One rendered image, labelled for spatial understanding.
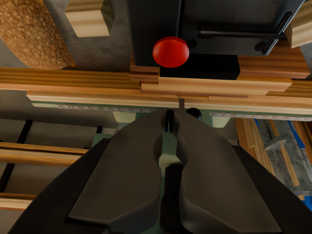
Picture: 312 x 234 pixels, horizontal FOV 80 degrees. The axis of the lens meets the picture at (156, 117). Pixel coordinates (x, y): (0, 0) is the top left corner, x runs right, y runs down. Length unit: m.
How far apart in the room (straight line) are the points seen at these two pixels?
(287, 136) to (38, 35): 1.10
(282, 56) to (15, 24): 0.36
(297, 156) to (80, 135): 2.51
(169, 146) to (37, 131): 2.95
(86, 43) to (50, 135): 2.74
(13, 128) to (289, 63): 3.25
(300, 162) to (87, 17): 1.06
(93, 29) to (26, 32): 0.10
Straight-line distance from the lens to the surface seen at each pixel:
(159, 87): 0.31
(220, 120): 0.74
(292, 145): 1.15
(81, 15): 0.26
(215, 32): 0.17
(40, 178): 2.89
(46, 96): 0.41
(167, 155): 0.25
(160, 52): 0.16
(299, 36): 0.30
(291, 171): 1.76
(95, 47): 0.34
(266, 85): 0.30
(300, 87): 0.43
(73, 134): 2.94
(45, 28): 0.33
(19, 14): 0.32
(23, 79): 0.43
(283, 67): 0.31
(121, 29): 0.31
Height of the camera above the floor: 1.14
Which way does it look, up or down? 29 degrees down
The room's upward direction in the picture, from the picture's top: 176 degrees counter-clockwise
